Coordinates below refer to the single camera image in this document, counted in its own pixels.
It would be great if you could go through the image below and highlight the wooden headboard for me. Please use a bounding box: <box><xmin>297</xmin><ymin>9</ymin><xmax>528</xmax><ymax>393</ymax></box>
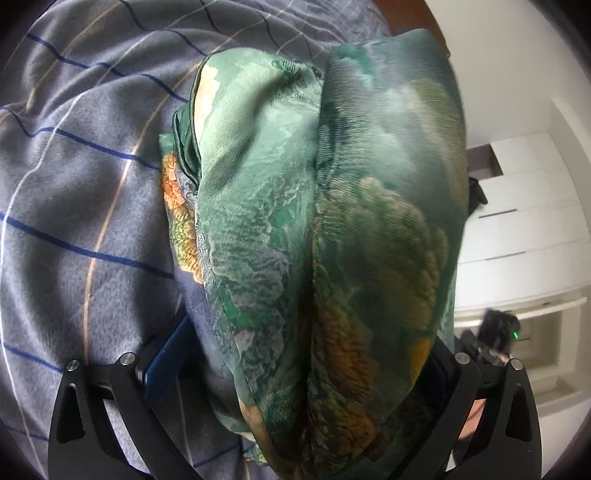
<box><xmin>374</xmin><ymin>0</ymin><xmax>451</xmax><ymax>58</ymax></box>

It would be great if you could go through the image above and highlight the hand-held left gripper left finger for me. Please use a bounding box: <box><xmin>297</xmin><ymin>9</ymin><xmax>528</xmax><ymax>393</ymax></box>
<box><xmin>47</xmin><ymin>315</ymin><xmax>204</xmax><ymax>480</ymax></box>

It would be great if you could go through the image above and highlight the dark object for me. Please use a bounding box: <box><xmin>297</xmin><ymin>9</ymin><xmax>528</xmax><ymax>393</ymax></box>
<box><xmin>467</xmin><ymin>176</ymin><xmax>489</xmax><ymax>217</ymax></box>

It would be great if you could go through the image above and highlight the white cabinet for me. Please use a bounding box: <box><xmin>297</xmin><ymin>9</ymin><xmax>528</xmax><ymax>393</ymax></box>
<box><xmin>455</xmin><ymin>97</ymin><xmax>591</xmax><ymax>407</ymax></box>

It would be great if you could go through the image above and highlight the blue-grey plaid blanket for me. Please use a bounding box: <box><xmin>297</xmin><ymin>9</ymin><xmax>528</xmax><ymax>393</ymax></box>
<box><xmin>0</xmin><ymin>0</ymin><xmax>393</xmax><ymax>480</ymax></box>

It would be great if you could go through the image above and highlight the green floral garment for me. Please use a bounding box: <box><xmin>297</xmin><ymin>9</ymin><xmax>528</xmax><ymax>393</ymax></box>
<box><xmin>158</xmin><ymin>28</ymin><xmax>469</xmax><ymax>480</ymax></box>

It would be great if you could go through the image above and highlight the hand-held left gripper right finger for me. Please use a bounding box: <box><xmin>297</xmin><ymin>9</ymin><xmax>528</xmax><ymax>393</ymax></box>
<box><xmin>351</xmin><ymin>342</ymin><xmax>542</xmax><ymax>480</ymax></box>

